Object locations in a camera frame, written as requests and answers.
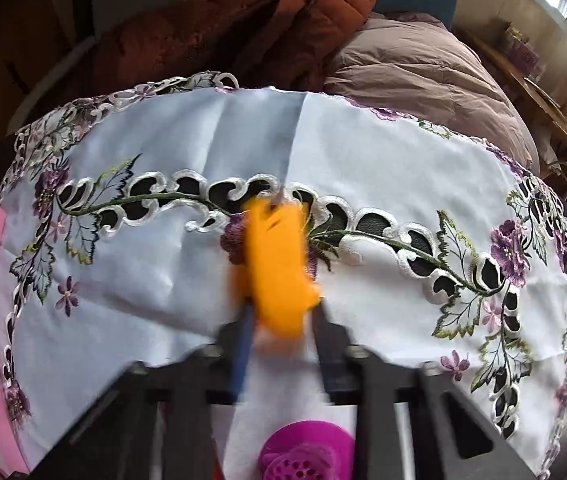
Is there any orange plastic clip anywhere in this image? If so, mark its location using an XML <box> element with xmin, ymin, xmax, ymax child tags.
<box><xmin>221</xmin><ymin>197</ymin><xmax>320</xmax><ymax>339</ymax></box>

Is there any white embroidered floral tablecloth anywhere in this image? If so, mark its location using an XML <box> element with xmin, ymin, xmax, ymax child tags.
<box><xmin>0</xmin><ymin>76</ymin><xmax>567</xmax><ymax>479</ymax></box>

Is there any wooden side table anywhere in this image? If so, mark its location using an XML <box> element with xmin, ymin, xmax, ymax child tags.
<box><xmin>457</xmin><ymin>28</ymin><xmax>567</xmax><ymax>202</ymax></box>

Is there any mauve duvet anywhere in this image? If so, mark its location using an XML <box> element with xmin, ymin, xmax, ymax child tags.
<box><xmin>323</xmin><ymin>12</ymin><xmax>539</xmax><ymax>174</ymax></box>

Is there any magenta perforated mushroom toy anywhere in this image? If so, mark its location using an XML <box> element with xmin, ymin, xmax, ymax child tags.
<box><xmin>258</xmin><ymin>420</ymin><xmax>355</xmax><ymax>480</ymax></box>

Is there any purple box on side table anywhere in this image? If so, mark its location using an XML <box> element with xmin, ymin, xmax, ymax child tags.
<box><xmin>498</xmin><ymin>24</ymin><xmax>539</xmax><ymax>76</ymax></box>

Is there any rust brown quilted jacket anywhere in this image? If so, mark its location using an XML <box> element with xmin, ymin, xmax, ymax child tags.
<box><xmin>90</xmin><ymin>0</ymin><xmax>370</xmax><ymax>93</ymax></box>

